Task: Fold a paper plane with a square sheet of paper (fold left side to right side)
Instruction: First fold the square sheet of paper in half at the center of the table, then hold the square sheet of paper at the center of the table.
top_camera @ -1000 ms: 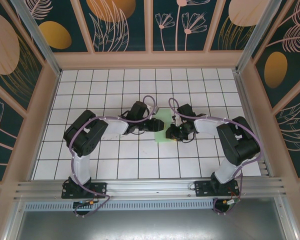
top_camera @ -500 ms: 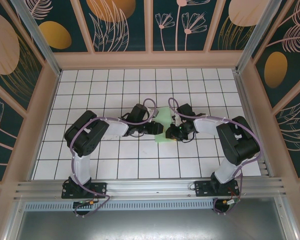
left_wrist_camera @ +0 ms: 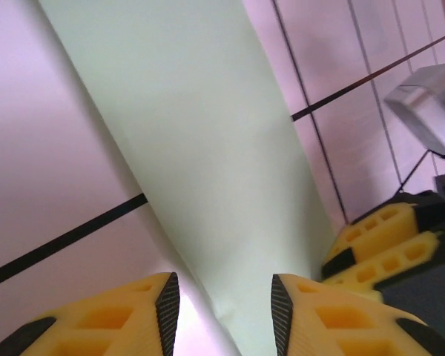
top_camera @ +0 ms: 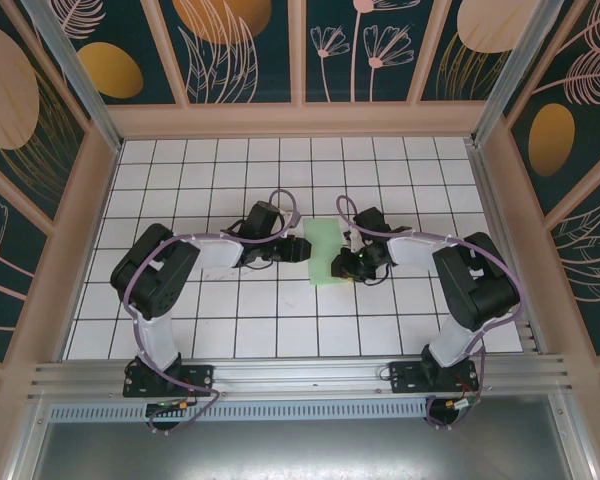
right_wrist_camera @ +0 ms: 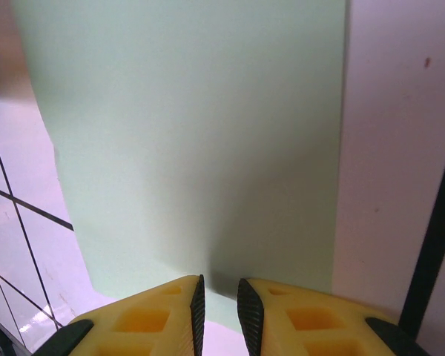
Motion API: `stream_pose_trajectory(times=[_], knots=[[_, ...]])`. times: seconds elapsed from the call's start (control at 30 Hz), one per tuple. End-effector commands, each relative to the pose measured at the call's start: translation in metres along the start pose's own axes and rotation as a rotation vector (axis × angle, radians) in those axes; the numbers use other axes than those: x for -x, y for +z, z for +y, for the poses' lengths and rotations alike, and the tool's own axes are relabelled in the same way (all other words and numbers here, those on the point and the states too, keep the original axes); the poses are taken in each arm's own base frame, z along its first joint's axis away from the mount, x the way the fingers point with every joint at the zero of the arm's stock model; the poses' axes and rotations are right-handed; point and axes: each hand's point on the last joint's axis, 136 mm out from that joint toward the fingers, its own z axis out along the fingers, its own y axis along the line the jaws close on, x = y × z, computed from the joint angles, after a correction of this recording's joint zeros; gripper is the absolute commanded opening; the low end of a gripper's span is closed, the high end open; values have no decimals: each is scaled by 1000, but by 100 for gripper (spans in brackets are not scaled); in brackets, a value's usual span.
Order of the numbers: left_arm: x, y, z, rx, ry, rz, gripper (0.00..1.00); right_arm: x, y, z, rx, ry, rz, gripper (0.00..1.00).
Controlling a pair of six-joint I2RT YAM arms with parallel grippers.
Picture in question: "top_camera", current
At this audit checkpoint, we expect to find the aluminium corner post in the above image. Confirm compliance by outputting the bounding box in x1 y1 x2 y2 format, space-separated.
19 0 125 152
471 0 580 147

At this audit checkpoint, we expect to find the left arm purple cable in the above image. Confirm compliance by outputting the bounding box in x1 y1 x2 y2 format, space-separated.
122 188 301 435

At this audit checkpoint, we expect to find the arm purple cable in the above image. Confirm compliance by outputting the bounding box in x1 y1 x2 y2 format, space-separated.
335 194 526 431
122 188 301 435

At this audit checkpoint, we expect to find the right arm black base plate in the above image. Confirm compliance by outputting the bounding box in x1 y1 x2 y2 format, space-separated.
388 360 479 395

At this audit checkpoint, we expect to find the grey sheet metal panel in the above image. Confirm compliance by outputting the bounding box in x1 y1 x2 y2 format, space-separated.
29 394 589 480

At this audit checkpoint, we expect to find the small electronics board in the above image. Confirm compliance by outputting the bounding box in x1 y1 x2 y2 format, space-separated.
440 396 482 415
146 398 197 417

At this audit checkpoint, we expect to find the light green paper sheet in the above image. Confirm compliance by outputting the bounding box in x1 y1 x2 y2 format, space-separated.
302 216 354 287

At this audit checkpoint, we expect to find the aluminium mounting rail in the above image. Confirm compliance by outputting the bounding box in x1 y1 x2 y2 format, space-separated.
27 353 577 402

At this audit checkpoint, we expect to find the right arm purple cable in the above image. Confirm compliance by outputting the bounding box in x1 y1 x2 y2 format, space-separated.
335 194 526 431

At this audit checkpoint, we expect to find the slotted grey cable duct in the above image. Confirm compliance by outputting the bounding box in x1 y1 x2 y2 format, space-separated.
47 399 432 424

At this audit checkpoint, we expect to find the aluminium side rail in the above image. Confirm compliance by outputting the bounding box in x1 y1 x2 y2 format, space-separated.
466 139 549 357

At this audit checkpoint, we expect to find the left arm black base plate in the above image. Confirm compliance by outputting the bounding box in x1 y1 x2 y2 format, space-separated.
123 363 216 399

